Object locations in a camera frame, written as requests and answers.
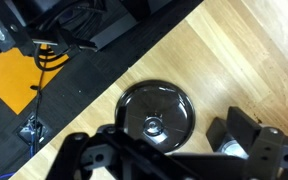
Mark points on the black perforated metal cart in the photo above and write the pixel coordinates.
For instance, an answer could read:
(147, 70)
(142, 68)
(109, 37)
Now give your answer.
(110, 33)

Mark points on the black round pot lid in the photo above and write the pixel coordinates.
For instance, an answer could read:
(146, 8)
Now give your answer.
(164, 103)

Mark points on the orange floor mat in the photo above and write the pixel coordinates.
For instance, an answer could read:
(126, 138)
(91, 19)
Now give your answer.
(10, 80)

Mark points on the metal floor outlet box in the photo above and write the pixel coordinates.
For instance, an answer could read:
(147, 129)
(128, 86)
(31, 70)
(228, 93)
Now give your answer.
(29, 131)

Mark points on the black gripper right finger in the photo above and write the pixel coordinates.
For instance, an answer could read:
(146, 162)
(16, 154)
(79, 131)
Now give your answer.
(270, 150)

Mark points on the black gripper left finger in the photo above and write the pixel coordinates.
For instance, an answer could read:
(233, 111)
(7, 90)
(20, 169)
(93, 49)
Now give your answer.
(84, 146)

